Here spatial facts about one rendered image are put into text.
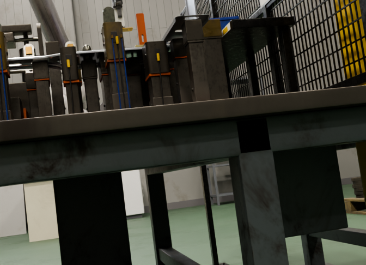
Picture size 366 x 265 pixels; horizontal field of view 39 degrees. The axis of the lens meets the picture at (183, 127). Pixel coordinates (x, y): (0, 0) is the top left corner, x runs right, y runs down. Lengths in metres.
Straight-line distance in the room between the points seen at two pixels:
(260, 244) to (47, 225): 5.66
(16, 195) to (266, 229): 7.48
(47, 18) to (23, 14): 7.18
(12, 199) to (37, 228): 1.84
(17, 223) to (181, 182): 2.88
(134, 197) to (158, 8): 3.60
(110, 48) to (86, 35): 7.92
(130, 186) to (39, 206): 1.97
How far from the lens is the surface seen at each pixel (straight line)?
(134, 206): 8.19
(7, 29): 2.05
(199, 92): 1.46
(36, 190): 6.68
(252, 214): 1.11
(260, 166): 1.12
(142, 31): 2.05
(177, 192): 9.28
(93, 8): 9.68
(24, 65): 1.88
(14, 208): 8.42
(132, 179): 8.18
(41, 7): 2.47
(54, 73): 2.02
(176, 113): 1.04
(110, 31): 1.61
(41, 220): 6.68
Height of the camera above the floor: 0.55
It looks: 5 degrees up
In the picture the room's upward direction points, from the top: 7 degrees counter-clockwise
